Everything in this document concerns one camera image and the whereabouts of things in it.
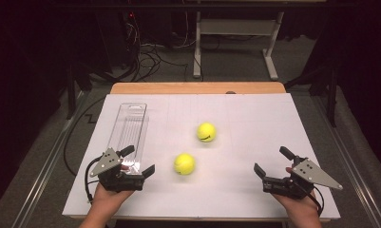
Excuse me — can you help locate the clear plastic container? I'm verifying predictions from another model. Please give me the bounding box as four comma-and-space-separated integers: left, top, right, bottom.
106, 103, 150, 176

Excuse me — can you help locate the yellow tennis ball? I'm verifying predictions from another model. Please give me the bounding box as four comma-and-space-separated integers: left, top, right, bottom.
173, 153, 197, 176
196, 122, 218, 143

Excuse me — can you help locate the person's right hand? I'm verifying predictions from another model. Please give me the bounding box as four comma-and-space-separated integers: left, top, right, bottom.
273, 166, 321, 222

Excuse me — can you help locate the bundle of floor cables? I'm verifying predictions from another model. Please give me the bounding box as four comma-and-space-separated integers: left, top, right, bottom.
124, 12, 199, 83

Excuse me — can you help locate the white desk frame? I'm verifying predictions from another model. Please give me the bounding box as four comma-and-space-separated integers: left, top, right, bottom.
192, 10, 286, 82

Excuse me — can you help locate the long black floor cable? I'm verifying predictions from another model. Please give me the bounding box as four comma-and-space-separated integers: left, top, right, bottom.
63, 96, 107, 178

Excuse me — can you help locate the person's left hand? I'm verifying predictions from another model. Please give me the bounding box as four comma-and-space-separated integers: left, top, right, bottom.
91, 164, 136, 219

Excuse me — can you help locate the wooden table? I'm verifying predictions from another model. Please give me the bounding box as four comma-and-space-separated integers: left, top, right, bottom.
68, 82, 332, 223

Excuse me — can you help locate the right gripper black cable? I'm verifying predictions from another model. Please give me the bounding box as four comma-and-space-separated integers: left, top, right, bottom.
308, 185, 325, 218

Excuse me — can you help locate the metal floor rail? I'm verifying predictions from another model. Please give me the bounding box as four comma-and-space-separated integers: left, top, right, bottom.
10, 89, 91, 228
311, 94, 381, 228

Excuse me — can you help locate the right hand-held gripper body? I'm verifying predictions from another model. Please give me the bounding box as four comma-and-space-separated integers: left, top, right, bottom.
262, 158, 344, 200

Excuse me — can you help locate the black stand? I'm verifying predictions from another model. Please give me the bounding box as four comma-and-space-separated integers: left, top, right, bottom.
285, 60, 339, 128
66, 61, 94, 121

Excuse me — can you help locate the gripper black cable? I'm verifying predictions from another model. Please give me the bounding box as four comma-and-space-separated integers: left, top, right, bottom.
84, 155, 103, 204
308, 185, 325, 218

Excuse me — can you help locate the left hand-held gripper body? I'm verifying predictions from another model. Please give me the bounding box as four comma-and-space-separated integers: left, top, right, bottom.
89, 147, 146, 193

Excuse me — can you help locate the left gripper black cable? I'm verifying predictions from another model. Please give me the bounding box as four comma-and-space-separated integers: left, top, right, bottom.
84, 155, 103, 204

